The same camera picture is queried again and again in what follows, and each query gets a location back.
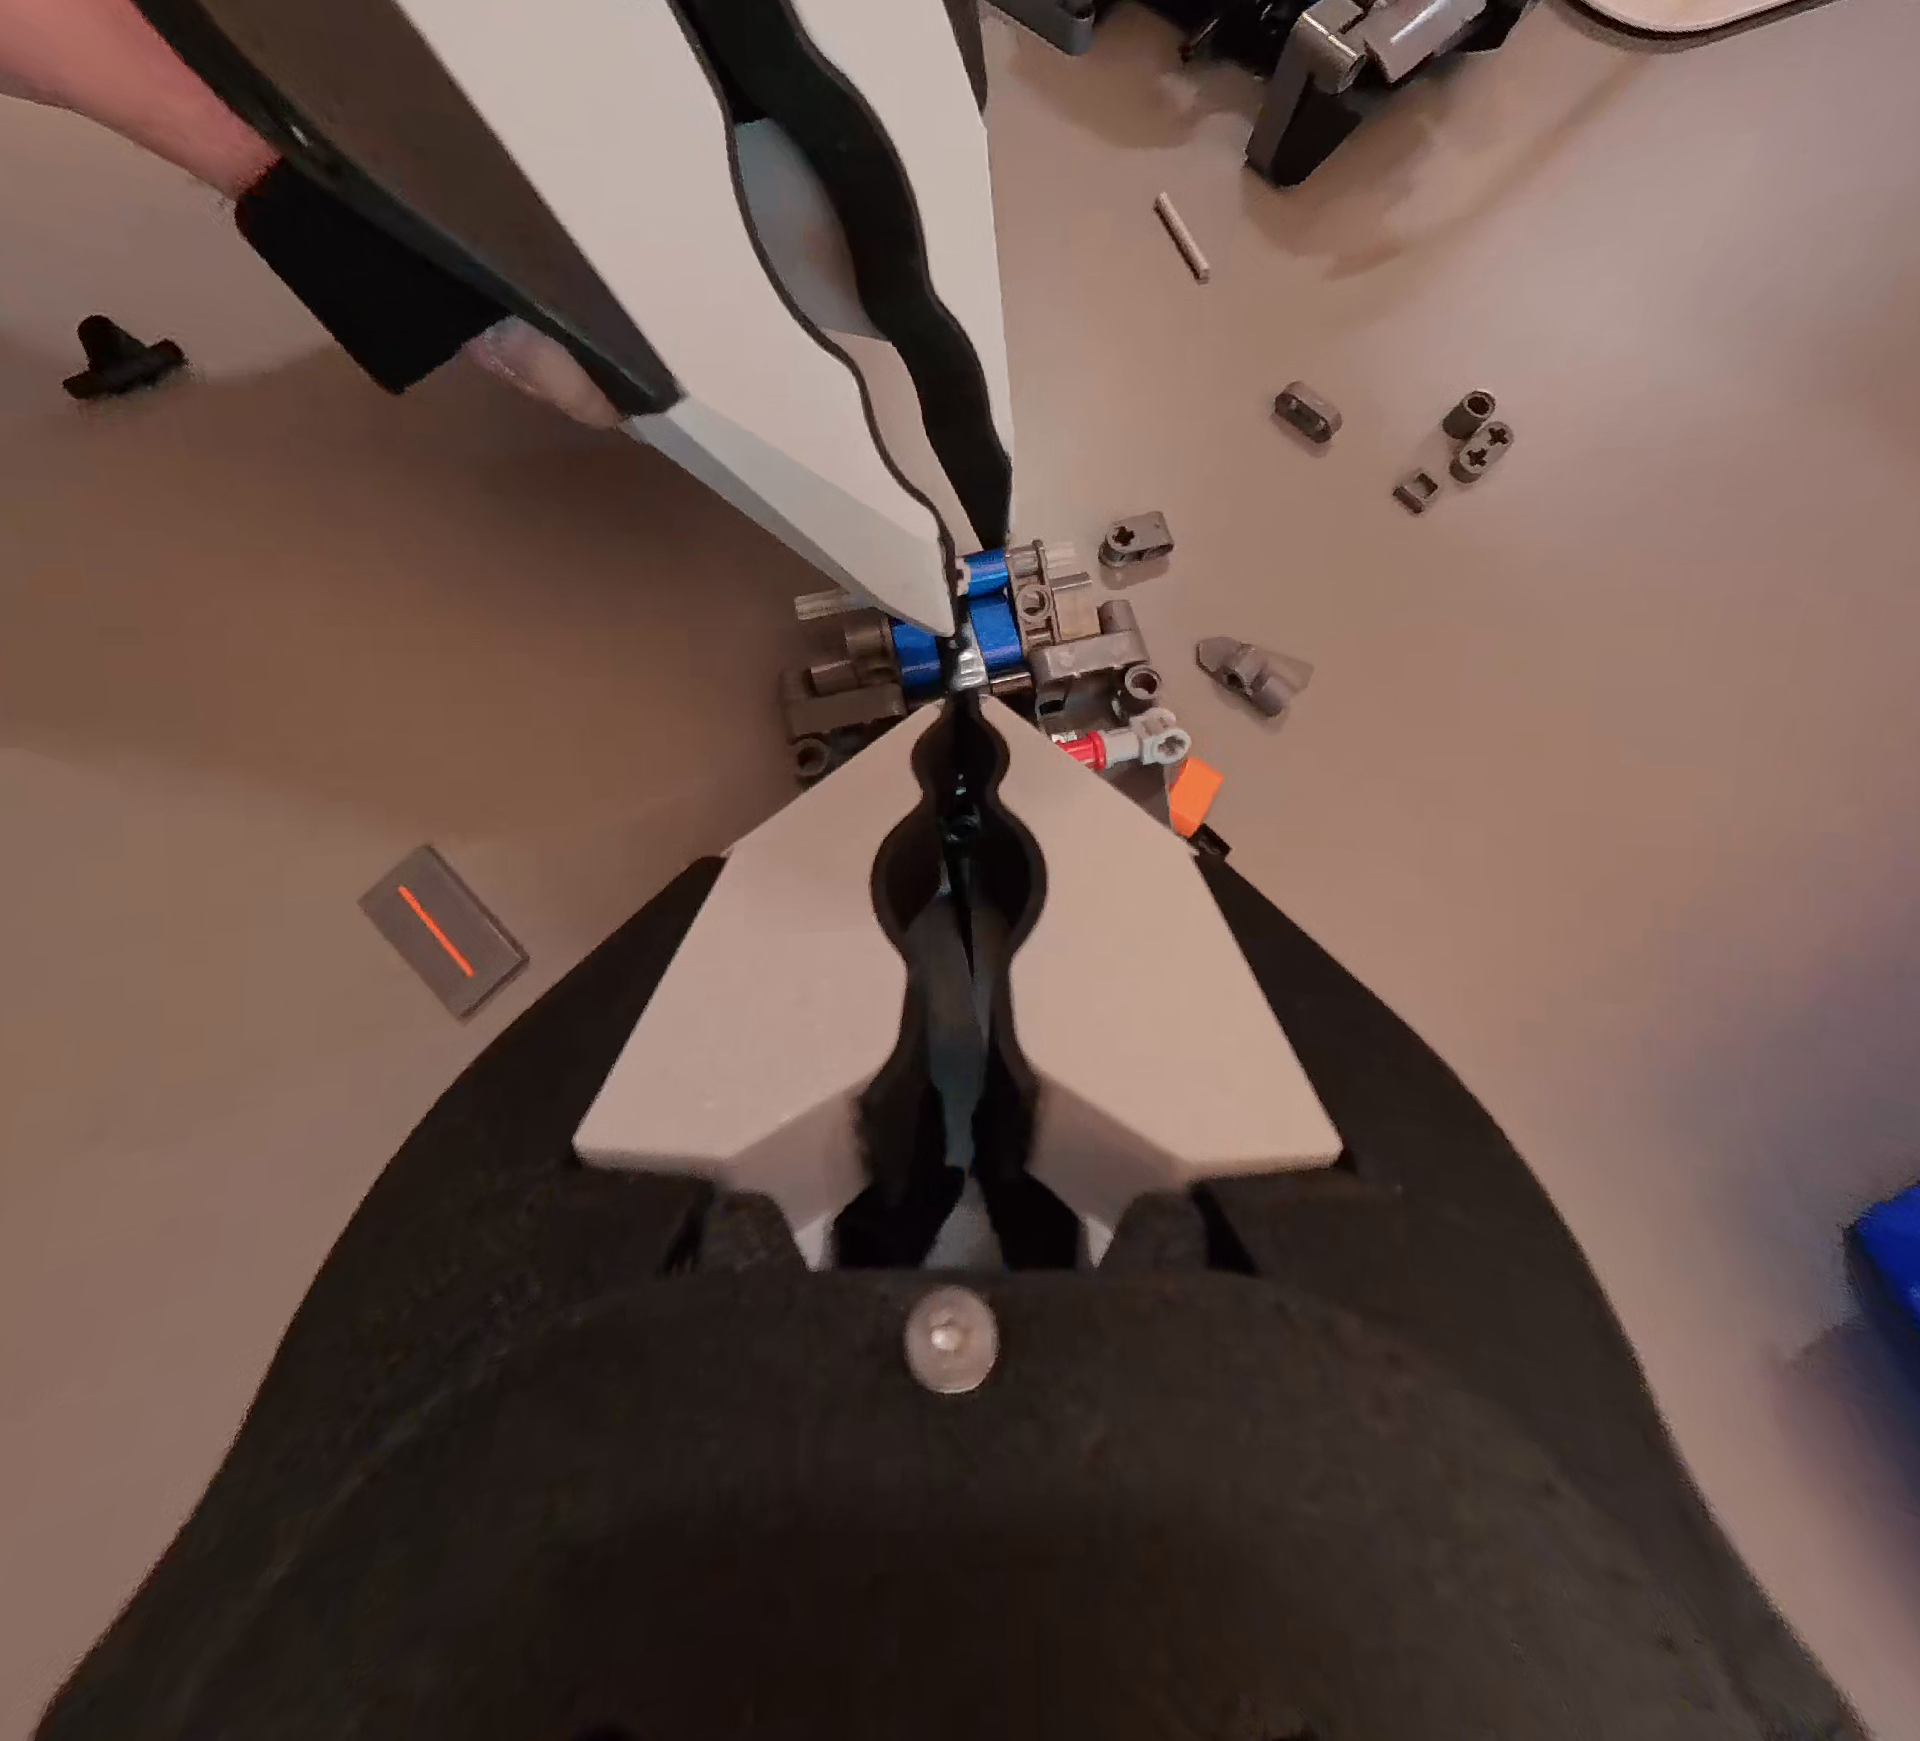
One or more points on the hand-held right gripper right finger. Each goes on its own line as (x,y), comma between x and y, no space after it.
(1185,1022)

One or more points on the black t-shaped lego connector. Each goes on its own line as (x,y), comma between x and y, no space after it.
(121,364)

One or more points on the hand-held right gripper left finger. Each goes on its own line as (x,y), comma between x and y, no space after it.
(735,1022)

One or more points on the light grey lego axle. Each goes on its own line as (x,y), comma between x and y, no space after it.
(1182,240)

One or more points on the grey lego double connector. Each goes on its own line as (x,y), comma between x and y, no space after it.
(1477,437)

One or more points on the person's left hand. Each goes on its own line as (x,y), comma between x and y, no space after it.
(91,16)

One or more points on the grey lego axle connector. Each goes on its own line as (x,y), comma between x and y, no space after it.
(1136,542)

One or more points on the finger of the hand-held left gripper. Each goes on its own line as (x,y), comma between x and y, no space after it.
(899,47)
(601,151)

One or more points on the blue storage bin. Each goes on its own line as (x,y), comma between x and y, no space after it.
(1890,1262)

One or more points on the dark grey lego wing assembly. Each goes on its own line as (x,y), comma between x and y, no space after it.
(1081,661)

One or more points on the grey tile with orange stripe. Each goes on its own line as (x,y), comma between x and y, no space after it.
(466,946)

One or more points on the grey square lego piece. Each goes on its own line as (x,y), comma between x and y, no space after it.
(1417,491)

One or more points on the grey curved lego piece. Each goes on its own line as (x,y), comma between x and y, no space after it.
(1308,412)

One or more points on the grey angled lego piece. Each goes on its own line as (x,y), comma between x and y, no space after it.
(1252,676)

